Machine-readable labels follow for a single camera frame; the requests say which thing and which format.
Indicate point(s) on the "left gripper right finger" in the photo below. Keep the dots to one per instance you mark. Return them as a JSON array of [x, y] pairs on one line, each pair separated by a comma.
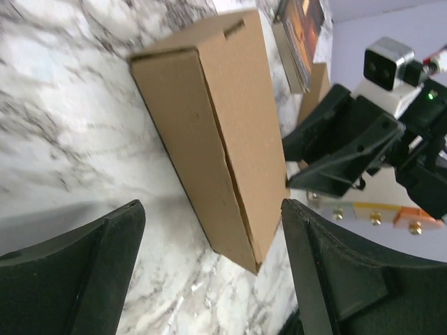
[[347, 284]]

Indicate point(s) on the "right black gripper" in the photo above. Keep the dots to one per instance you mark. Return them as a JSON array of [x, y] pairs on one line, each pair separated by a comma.
[[337, 156]]

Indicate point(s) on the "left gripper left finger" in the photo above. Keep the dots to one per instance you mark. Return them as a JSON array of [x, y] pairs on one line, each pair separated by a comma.
[[75, 283]]

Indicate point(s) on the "folded brown cardboard box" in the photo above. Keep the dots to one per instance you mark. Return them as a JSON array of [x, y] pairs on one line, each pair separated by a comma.
[[319, 87]]

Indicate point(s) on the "white orange tape dispenser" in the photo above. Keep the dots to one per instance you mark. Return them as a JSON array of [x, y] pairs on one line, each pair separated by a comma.
[[413, 219]]

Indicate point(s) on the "dark orange paperback book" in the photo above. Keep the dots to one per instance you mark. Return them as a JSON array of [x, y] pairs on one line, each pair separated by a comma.
[[296, 27]]

